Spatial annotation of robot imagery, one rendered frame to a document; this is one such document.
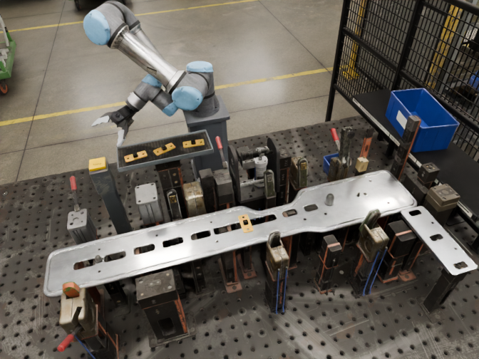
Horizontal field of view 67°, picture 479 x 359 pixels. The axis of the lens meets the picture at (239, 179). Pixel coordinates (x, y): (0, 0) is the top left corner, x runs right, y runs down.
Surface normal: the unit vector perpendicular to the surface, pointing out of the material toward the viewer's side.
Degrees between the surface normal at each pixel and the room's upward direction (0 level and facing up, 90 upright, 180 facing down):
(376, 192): 0
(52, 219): 0
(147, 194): 0
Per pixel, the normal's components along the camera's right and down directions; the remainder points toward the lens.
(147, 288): -0.04, -0.73
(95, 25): -0.35, 0.58
